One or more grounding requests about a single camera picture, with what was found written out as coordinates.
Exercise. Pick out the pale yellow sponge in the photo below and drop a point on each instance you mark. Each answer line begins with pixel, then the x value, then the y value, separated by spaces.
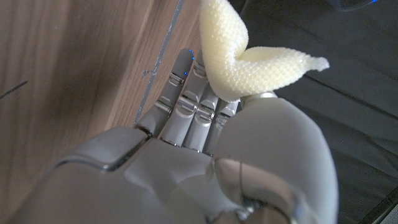
pixel 236 68

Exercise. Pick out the black curtain backdrop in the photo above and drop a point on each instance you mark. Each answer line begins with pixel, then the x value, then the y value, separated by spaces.
pixel 342 93

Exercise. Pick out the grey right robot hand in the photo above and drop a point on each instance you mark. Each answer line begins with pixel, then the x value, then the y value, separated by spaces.
pixel 186 174

